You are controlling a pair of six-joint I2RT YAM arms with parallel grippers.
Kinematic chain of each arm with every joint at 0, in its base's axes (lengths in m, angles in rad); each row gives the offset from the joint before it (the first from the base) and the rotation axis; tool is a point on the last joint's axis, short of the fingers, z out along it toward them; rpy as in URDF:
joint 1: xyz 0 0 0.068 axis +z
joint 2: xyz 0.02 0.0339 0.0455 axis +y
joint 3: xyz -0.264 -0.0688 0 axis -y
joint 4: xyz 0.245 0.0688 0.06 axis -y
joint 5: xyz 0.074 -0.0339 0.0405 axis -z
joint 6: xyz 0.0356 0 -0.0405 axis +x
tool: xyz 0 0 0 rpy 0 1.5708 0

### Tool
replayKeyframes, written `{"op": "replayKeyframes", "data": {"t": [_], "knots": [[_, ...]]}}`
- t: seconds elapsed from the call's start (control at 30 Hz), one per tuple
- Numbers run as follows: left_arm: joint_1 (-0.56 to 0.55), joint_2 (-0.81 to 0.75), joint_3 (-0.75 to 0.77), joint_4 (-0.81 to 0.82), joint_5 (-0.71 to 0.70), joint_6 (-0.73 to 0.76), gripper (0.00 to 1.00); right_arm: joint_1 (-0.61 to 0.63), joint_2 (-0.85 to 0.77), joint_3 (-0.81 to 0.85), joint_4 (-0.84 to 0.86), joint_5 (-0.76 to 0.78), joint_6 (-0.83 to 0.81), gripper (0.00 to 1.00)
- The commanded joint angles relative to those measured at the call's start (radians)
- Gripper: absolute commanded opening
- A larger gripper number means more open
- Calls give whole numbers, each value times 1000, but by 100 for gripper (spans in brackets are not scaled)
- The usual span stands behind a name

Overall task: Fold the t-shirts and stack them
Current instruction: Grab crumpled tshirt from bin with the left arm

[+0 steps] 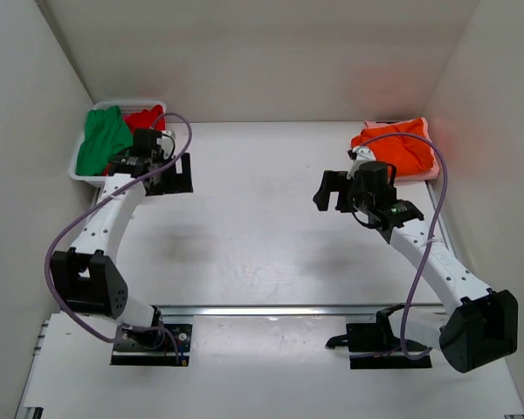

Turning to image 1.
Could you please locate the white plastic basket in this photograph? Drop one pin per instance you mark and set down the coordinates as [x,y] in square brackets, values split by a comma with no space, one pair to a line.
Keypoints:
[127,107]

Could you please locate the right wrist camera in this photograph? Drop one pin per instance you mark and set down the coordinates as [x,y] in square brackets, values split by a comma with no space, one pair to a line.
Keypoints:
[359,155]

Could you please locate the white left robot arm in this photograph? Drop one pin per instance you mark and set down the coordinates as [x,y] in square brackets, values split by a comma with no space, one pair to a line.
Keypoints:
[85,276]

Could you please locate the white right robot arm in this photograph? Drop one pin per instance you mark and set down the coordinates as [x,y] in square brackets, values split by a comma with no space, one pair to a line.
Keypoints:
[479,325]

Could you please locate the orange folded t shirt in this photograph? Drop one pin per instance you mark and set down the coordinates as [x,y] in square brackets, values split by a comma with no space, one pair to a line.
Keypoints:
[397,150]

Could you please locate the pink folded t shirt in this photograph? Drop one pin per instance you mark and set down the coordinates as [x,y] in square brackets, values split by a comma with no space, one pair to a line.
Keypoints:
[432,172]

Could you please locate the green t shirt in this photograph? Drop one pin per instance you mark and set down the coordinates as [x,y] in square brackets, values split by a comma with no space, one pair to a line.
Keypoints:
[105,134]

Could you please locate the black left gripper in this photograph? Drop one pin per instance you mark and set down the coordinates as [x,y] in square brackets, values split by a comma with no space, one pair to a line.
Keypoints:
[180,182]

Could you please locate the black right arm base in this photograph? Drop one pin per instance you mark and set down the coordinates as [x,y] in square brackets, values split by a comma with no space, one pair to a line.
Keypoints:
[373,346]

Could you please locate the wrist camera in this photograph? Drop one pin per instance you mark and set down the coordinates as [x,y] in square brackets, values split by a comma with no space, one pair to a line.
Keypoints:
[167,144]
[359,155]

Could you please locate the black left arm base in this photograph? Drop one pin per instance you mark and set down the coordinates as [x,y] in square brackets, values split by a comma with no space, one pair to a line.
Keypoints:
[154,349]

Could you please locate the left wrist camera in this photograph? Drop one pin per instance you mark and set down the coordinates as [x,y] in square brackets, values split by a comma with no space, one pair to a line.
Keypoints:
[167,144]

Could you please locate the red t shirt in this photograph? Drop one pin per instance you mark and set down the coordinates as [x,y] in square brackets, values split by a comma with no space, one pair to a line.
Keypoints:
[147,118]

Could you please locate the aluminium rail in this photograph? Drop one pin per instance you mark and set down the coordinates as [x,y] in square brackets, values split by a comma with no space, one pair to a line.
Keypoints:
[272,310]

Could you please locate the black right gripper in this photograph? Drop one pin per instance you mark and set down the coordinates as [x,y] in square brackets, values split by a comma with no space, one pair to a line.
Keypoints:
[334,182]

